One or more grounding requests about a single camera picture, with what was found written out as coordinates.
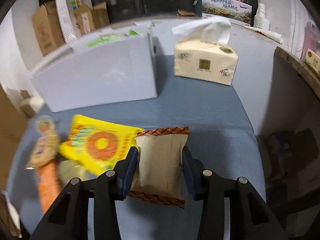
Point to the cream tissue pack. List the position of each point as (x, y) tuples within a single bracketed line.
[(205, 60)]

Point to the beige brown-edged snack packet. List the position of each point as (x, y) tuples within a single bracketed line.
[(160, 165)]

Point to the wooden side table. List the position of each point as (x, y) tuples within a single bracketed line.
[(295, 65)]

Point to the white cardboard box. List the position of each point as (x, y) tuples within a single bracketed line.
[(100, 75)]

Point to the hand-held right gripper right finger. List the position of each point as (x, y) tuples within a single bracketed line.
[(188, 172)]

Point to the yellow tissue box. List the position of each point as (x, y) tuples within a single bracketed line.
[(312, 59)]

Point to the yellow waffle snack packet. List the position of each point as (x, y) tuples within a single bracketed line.
[(72, 171)]

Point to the landscape printed gift box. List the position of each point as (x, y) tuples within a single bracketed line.
[(226, 10)]

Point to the small open cardboard box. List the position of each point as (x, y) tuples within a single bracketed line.
[(87, 18)]

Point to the white tube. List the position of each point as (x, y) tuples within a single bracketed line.
[(267, 33)]

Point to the orange snack packet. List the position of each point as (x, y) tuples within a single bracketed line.
[(46, 160)]

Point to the polka dot paper bag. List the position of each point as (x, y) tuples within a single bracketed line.
[(65, 20)]

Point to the brown wrapper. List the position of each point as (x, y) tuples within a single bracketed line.
[(186, 13)]

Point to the dark blue box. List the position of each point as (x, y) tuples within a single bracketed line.
[(198, 6)]

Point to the green white snack packet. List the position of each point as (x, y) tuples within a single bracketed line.
[(106, 38)]

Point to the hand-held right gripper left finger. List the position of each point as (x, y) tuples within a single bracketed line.
[(130, 170)]

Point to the white plastic bottle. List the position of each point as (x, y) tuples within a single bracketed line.
[(262, 17)]

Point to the large cardboard box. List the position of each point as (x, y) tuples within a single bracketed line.
[(47, 32)]

